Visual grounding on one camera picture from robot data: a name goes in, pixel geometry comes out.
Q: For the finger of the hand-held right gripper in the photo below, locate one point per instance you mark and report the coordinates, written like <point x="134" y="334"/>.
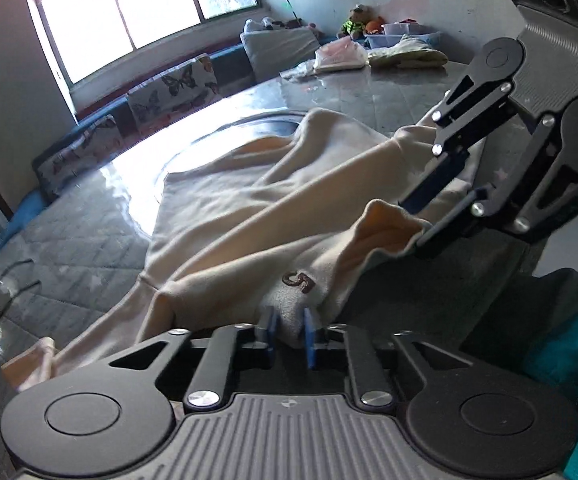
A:
<point x="426" y="187"/>
<point x="449" y="222"/>

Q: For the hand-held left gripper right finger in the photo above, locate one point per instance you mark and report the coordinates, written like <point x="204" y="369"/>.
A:
<point x="311" y="340"/>

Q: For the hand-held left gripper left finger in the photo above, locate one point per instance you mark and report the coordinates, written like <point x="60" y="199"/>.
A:
<point x="268" y="332"/>

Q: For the cream sweatshirt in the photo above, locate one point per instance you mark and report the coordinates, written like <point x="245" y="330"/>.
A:
<point x="269" y="200"/>

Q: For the plastic bag with clothes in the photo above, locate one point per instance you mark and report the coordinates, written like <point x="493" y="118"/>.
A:
<point x="341" y="55"/>

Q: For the folded cream garment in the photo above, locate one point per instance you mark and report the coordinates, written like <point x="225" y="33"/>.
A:
<point x="409" y="54"/>

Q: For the clear plastic storage box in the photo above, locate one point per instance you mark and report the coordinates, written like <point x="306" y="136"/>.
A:
<point x="399" y="35"/>

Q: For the orange plush toy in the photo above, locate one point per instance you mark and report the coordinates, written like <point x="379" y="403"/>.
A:
<point x="375" y="25"/>

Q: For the round glass turntable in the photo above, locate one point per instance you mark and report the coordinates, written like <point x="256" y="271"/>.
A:
<point x="269" y="121"/>

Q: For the clear plastic bag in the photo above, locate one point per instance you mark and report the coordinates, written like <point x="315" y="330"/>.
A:
<point x="299" y="71"/>

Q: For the stuffed toy bear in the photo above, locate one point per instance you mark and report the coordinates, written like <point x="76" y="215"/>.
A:
<point x="354" y="21"/>

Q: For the teal cloth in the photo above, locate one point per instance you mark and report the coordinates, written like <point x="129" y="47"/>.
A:
<point x="569" y="360"/>

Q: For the grey cushion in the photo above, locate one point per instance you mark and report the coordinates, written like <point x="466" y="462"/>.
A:
<point x="279" y="52"/>

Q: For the grey quilted table cover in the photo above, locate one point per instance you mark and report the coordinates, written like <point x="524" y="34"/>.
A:
<point x="69" y="255"/>

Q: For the butterfly print cushion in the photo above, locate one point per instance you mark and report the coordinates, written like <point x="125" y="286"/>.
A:
<point x="174" y="87"/>
<point x="76" y="152"/>

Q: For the clear acrylic stand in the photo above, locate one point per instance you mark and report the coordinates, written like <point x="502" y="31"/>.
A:
<point x="4" y="292"/>

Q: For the window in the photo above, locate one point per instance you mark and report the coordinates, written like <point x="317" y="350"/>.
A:
<point x="134" y="5"/>

